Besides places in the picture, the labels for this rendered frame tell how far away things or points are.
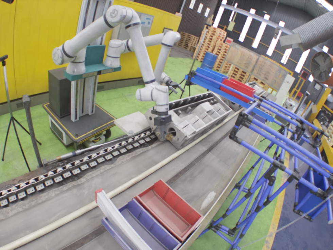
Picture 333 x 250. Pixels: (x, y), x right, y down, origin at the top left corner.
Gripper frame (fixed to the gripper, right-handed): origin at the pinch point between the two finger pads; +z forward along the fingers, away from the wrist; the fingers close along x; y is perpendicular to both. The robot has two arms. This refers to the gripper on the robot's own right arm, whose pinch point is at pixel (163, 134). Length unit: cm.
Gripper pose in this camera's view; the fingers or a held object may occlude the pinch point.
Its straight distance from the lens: 120.5
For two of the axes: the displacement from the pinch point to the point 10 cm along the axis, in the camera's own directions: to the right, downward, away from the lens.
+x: 6.3, -2.6, 7.3
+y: 7.7, 1.7, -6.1
